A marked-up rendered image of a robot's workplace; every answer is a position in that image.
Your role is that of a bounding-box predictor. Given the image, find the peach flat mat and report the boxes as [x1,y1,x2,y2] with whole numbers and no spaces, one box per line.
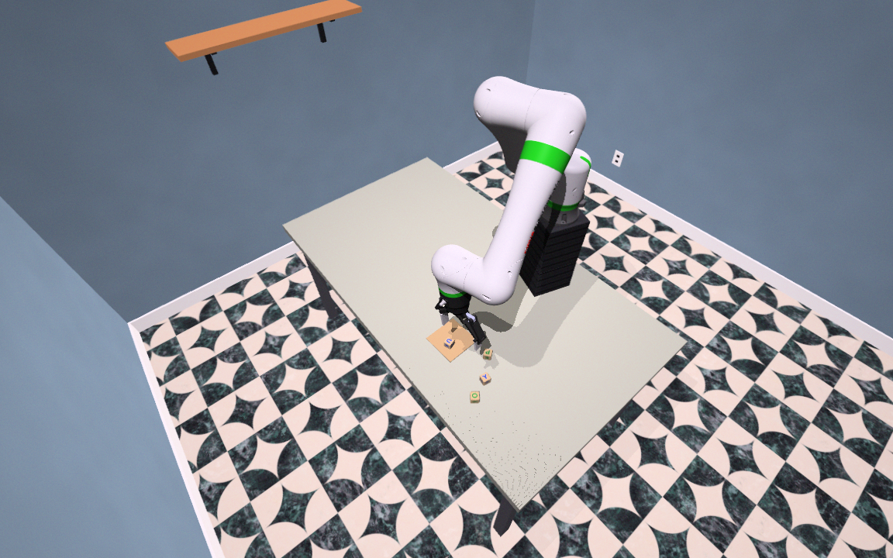
[426,319,474,362]

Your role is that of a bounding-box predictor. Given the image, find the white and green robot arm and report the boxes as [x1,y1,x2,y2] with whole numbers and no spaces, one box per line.
[431,76,591,308]

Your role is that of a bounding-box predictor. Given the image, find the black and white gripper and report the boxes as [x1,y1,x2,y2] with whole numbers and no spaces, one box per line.
[435,297,486,351]

